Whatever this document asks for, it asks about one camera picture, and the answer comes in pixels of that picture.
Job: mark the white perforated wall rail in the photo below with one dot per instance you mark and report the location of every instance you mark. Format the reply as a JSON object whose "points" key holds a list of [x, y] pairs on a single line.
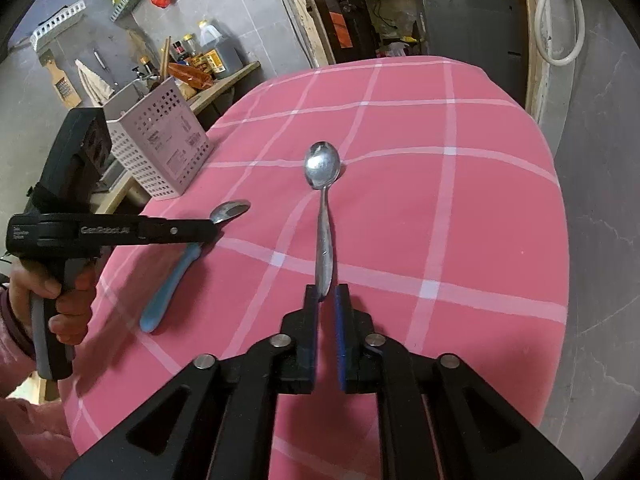
{"points": [[57, 25]]}

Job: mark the orange bag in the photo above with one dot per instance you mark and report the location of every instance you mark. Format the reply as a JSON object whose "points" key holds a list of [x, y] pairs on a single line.
{"points": [[341, 30]]}

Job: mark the person's left hand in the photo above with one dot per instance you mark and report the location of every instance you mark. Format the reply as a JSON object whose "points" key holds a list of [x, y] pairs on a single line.
{"points": [[70, 310]]}

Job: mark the row of sauce bottles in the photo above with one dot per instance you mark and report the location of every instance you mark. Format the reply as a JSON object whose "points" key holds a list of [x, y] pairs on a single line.
{"points": [[192, 62]]}

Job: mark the grey cabinet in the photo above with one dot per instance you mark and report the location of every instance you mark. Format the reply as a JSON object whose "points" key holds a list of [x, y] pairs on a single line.
{"points": [[470, 45]]}

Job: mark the wooden shelf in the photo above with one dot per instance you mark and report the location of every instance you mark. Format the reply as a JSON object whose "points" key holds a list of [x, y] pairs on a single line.
{"points": [[230, 80]]}

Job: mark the hanging metal tool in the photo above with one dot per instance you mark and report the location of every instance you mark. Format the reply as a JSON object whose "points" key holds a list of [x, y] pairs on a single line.
{"points": [[100, 60]]}

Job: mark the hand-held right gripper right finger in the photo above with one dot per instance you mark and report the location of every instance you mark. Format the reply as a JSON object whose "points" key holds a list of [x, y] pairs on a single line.
{"points": [[342, 340]]}

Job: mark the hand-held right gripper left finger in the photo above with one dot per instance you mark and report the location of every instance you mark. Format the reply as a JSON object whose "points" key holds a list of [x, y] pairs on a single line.
{"points": [[306, 350]]}

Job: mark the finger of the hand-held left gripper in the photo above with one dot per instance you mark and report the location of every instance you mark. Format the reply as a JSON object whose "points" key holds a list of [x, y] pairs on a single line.
{"points": [[180, 231]]}

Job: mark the white perforated utensil holder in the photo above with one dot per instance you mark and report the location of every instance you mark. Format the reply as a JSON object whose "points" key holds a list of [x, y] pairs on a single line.
{"points": [[160, 150]]}

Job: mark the person's left forearm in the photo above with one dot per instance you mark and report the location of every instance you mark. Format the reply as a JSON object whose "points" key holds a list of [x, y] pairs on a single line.
{"points": [[20, 410]]}

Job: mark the hanging beige cloth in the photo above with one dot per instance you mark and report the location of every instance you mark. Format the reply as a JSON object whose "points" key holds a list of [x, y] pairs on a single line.
{"points": [[95, 85]]}

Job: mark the large silver spoon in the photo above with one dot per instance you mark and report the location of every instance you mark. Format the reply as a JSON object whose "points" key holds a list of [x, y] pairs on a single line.
{"points": [[322, 162]]}

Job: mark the pink checked tablecloth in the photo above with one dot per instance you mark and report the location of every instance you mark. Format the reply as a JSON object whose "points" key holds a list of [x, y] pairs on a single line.
{"points": [[425, 210]]}

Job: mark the cooking oil bottle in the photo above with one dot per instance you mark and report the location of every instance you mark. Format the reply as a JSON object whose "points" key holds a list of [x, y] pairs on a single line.
{"points": [[220, 50]]}

